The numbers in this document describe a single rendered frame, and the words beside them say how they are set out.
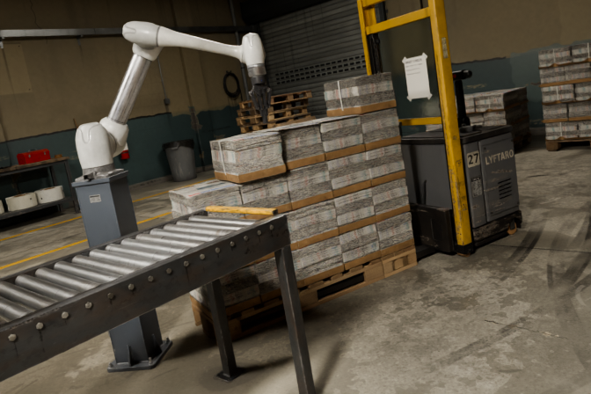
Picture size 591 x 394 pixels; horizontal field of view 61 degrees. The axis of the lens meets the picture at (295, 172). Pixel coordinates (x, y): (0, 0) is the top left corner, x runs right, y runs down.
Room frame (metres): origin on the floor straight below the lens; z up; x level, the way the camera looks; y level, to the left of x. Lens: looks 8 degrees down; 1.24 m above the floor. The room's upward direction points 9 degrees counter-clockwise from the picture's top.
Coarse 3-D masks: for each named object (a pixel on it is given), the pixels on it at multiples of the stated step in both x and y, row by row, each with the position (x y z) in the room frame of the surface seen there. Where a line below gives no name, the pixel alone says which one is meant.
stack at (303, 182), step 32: (352, 160) 3.06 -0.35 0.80; (192, 192) 2.67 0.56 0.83; (224, 192) 2.64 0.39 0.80; (256, 192) 2.74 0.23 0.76; (288, 192) 2.85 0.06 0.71; (320, 192) 2.93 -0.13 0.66; (288, 224) 2.81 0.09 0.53; (320, 224) 2.91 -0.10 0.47; (320, 256) 2.89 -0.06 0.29; (352, 256) 3.00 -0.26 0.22; (224, 288) 2.60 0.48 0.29; (256, 288) 2.68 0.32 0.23; (352, 288) 2.98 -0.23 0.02
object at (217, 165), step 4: (236, 136) 2.98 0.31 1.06; (240, 136) 2.93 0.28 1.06; (216, 140) 2.93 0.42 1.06; (220, 140) 2.90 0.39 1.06; (212, 144) 2.94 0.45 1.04; (216, 144) 2.88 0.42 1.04; (212, 148) 2.95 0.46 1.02; (216, 148) 2.88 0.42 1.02; (212, 152) 2.96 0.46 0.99; (216, 152) 2.89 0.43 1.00; (220, 152) 2.84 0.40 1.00; (212, 156) 2.97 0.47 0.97; (216, 156) 2.90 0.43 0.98; (220, 156) 2.85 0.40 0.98; (216, 160) 2.91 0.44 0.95; (220, 160) 2.86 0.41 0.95; (216, 164) 2.91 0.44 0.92; (220, 164) 2.86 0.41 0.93; (216, 168) 2.92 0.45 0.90; (220, 168) 2.87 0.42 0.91
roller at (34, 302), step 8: (0, 288) 1.57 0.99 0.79; (8, 288) 1.53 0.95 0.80; (16, 288) 1.51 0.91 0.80; (24, 288) 1.51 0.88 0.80; (8, 296) 1.51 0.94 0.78; (16, 296) 1.47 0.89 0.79; (24, 296) 1.43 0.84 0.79; (32, 296) 1.41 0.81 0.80; (40, 296) 1.39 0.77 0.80; (24, 304) 1.41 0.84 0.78; (32, 304) 1.37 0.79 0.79; (40, 304) 1.34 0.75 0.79; (48, 304) 1.32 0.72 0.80
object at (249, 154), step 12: (228, 144) 2.72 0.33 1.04; (240, 144) 2.66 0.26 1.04; (252, 144) 2.70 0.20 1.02; (264, 144) 2.73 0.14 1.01; (276, 144) 2.77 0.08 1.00; (228, 156) 2.73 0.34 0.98; (240, 156) 2.67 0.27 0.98; (252, 156) 2.70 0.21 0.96; (264, 156) 2.73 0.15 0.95; (276, 156) 2.76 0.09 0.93; (228, 168) 2.75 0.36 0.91; (240, 168) 2.66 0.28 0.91; (252, 168) 2.70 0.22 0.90; (264, 168) 2.72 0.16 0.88
